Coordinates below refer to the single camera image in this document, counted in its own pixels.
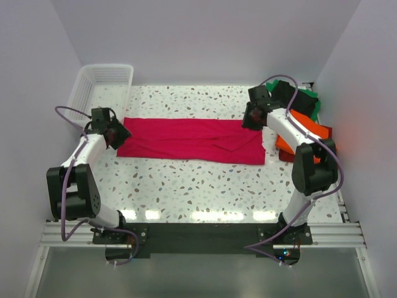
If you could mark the folded orange t shirt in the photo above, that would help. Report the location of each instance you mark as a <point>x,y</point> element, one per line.
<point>303,119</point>

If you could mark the aluminium frame rail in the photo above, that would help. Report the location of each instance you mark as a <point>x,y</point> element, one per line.
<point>324,235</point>

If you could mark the folded green t shirt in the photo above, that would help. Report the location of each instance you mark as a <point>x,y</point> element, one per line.
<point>305,102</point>

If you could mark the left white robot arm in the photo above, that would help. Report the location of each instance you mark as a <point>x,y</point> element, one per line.
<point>72,188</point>

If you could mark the folded dark red t shirt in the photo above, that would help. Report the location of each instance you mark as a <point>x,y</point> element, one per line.
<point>286,154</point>

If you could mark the crimson pink t shirt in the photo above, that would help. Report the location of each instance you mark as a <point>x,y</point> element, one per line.
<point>220,141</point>

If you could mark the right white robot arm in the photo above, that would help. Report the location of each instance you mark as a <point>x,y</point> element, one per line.
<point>315,166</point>

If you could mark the white plastic basket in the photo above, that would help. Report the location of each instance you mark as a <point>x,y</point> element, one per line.
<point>100,85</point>

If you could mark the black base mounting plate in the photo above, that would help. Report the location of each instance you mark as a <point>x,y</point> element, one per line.
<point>142,240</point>

